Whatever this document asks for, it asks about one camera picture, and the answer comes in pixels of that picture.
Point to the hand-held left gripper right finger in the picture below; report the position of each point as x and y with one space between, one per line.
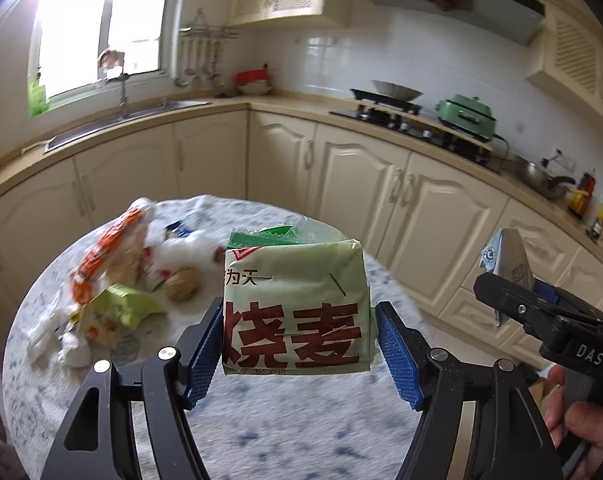
401 355

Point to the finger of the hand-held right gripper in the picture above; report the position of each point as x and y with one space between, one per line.
546 294
511 300

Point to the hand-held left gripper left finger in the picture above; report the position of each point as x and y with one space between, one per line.
206 355

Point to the silver foil wrapper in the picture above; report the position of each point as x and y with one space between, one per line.
511 260

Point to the green snack packet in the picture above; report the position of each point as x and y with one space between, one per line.
116 310

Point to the green printed food box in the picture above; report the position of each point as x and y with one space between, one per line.
291 300

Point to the white plastic bag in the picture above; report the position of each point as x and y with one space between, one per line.
191 250

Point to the orange white snack bag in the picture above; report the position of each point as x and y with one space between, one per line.
106 250

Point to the person's right hand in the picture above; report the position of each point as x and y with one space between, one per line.
589 420

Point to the seasoning bottle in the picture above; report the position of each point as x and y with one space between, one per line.
601 220

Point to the small white red packet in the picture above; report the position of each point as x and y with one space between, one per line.
155 270

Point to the red yellow bottle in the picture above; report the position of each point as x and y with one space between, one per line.
581 195

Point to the blue white wrapper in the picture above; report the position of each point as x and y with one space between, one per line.
177 231

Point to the green clear plastic wrapper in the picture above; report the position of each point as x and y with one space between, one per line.
276 234

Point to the cream kitchen base cabinets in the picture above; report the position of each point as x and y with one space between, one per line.
356 175

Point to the green electric cooker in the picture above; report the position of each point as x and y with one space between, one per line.
466 117

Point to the black gas stove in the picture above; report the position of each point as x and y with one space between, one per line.
421 130

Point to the steel wok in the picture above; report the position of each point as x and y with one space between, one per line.
396 91

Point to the steel sink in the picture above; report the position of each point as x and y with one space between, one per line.
131 115

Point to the cream bowl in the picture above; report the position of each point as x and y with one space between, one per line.
255 89

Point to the steel faucet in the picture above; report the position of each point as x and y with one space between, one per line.
123 95

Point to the green packet on windowsill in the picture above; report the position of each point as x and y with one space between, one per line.
38 100

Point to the kitchen window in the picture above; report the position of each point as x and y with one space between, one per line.
81 35

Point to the wall socket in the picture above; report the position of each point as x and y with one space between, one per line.
565 159

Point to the wall rack of steel ladles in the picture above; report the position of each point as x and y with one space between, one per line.
201 50

